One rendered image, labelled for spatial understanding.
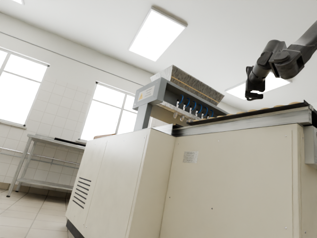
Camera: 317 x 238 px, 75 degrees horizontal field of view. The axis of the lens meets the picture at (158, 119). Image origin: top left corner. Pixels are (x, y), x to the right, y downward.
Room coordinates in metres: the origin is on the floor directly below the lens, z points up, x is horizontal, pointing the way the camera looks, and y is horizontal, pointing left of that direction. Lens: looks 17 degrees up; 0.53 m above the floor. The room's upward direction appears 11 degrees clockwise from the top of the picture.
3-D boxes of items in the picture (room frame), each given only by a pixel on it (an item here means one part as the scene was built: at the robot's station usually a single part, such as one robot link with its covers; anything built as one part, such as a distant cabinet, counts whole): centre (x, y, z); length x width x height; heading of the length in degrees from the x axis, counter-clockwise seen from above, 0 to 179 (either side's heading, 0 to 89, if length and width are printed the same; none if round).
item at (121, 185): (1.90, 0.07, 0.42); 1.28 x 0.72 x 0.84; 32
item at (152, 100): (1.50, -0.18, 1.01); 0.72 x 0.33 x 0.34; 122
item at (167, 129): (1.79, 0.24, 0.88); 1.28 x 0.01 x 0.07; 32
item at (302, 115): (1.51, 0.00, 0.87); 2.01 x 0.03 x 0.07; 32
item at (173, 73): (1.50, -0.18, 1.25); 0.56 x 0.29 x 0.14; 122
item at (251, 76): (0.67, -0.34, 0.99); 0.07 x 0.07 x 0.10; 78
